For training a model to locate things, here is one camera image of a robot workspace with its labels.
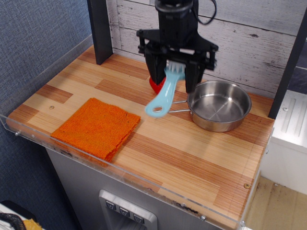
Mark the light blue dish brush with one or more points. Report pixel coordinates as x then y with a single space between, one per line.
161 104

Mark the grey toy fridge cabinet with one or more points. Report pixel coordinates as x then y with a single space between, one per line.
184 191

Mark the dark left post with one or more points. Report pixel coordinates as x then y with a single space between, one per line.
100 27

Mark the silver dispenser panel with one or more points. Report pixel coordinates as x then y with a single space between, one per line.
121 214

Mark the yellow object at corner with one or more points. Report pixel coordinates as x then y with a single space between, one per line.
30 224

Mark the white sink unit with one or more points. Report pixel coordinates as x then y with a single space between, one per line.
285 158

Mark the clear acrylic guard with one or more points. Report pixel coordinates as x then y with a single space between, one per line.
28 62

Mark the orange knitted cloth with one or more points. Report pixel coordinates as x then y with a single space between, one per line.
97 128

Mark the stainless steel pot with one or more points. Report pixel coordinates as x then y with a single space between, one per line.
218 106

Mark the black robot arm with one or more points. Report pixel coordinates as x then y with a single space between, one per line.
175 4

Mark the dark post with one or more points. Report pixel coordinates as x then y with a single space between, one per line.
100 27
290 67

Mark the red toy strawberry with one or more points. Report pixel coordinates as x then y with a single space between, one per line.
156 87

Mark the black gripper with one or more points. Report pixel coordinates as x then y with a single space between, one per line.
177 39

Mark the dark right post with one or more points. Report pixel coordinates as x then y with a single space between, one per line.
290 67

